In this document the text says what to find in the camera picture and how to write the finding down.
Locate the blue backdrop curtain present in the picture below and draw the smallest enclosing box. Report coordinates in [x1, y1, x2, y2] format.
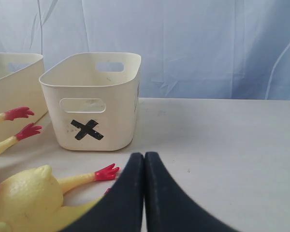
[0, 0, 290, 100]

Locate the cream bin with X mark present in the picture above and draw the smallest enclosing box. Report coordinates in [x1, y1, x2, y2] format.
[39, 52, 141, 151]

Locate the cream bin with O mark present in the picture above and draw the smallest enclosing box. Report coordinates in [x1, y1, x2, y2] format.
[0, 53, 47, 142]

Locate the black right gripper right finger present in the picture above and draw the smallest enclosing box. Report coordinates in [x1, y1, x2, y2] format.
[145, 152, 234, 232]

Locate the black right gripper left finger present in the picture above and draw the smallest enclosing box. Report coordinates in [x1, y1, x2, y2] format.
[63, 153, 145, 232]

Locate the headless yellow chicken body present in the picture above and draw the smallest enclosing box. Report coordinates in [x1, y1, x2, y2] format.
[0, 164, 119, 232]

